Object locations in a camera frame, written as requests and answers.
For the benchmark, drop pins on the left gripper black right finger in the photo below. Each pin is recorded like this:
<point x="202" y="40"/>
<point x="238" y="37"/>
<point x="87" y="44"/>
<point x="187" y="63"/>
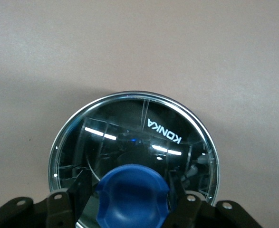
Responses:
<point x="186" y="211"/>

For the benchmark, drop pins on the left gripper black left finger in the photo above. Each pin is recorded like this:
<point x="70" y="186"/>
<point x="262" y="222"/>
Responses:
<point x="60" y="211"/>

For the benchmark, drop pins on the glass lid with blue knob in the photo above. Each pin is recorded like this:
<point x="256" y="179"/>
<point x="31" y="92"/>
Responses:
<point x="129" y="197"/>

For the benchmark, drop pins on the brown table mat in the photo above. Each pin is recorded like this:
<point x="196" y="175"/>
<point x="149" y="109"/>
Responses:
<point x="58" y="47"/>

